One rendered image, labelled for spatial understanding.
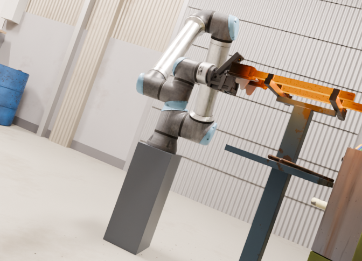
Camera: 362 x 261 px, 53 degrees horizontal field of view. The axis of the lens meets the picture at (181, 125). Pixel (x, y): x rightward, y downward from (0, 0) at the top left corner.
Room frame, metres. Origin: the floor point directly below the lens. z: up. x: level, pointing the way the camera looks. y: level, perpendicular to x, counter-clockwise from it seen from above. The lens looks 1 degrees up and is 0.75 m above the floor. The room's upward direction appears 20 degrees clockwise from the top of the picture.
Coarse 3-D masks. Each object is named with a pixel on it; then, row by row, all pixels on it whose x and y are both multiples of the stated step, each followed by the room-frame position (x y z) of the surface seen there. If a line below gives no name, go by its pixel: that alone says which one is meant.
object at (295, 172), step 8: (232, 152) 1.15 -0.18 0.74; (240, 152) 1.14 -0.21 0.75; (248, 152) 1.12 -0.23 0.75; (256, 160) 1.11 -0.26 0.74; (264, 160) 1.10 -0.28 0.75; (272, 160) 1.09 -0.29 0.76; (280, 168) 1.07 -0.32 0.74; (288, 168) 1.06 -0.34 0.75; (296, 176) 1.04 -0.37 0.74; (304, 176) 1.03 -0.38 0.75; (312, 176) 1.02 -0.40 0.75; (320, 184) 1.07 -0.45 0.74; (328, 184) 1.22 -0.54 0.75
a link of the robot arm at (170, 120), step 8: (168, 112) 2.09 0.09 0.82; (176, 112) 2.09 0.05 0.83; (184, 112) 2.11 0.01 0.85; (160, 120) 2.11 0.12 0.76; (168, 120) 2.08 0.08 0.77; (176, 120) 2.07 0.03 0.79; (184, 120) 2.07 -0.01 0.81; (160, 128) 2.10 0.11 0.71; (168, 128) 2.08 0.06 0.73; (176, 128) 2.08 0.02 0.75; (176, 136) 2.12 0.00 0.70
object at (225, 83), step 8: (208, 72) 1.42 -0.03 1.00; (216, 72) 1.45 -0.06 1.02; (224, 72) 1.40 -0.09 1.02; (208, 80) 1.43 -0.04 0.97; (216, 80) 1.43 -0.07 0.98; (224, 80) 1.39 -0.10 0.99; (232, 80) 1.38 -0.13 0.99; (216, 88) 1.43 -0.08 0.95; (224, 88) 1.38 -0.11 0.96; (232, 88) 1.38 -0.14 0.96
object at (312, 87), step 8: (232, 64) 1.28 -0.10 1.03; (240, 64) 1.26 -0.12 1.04; (232, 72) 1.28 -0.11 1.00; (240, 72) 1.26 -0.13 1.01; (248, 72) 1.25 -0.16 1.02; (256, 72) 1.22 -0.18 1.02; (264, 72) 1.21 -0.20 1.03; (280, 80) 1.18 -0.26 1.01; (288, 80) 1.17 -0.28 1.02; (296, 80) 1.16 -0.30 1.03; (296, 88) 1.18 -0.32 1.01; (304, 88) 1.14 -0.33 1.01; (312, 88) 1.13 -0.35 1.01; (320, 88) 1.12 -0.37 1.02; (328, 88) 1.11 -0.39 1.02; (344, 96) 1.08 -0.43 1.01; (352, 96) 1.07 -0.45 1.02
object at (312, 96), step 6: (252, 84) 1.37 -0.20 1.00; (258, 84) 1.34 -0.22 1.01; (264, 84) 1.33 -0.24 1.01; (276, 84) 1.31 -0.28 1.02; (282, 90) 1.30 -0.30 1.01; (288, 90) 1.29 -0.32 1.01; (294, 90) 1.28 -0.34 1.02; (300, 90) 1.27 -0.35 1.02; (300, 96) 1.29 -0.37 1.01; (306, 96) 1.25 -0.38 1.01; (312, 96) 1.24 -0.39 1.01; (318, 96) 1.23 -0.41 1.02; (324, 96) 1.22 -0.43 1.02; (324, 102) 1.24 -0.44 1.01; (348, 102) 1.19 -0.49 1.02; (354, 102) 1.18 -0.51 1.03; (348, 108) 1.20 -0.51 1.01; (354, 108) 1.17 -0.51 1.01; (360, 108) 1.17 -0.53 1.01
